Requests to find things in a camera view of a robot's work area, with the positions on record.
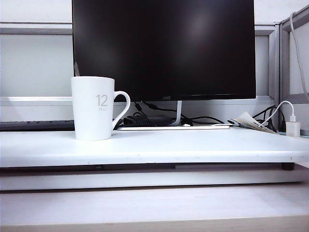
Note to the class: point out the silver monitor stand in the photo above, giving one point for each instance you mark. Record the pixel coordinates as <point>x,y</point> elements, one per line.
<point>179,113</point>

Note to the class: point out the black power adapter brick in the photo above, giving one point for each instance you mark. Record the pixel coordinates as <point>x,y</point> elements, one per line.
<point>144,120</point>

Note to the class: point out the white USB wall charger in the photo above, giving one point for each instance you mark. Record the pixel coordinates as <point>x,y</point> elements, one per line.
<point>293,129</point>

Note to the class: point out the black AOC computer monitor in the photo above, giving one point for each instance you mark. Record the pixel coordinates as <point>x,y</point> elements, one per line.
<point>164,48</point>

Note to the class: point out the folded paper booklet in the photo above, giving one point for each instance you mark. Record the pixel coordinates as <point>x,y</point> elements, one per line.
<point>248,119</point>

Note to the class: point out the black computer keyboard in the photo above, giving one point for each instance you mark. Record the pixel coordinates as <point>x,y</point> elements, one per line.
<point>36,125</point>

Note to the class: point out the white mug printed 12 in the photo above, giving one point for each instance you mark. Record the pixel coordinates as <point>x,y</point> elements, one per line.
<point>91,116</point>

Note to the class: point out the black round board foot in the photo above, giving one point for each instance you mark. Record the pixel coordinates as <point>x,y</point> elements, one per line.
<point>287,167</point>

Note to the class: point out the white paper sheet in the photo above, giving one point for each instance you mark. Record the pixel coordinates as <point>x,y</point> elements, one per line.
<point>169,147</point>

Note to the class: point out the grey partition frame post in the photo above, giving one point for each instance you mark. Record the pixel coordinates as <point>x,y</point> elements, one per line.
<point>280,72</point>

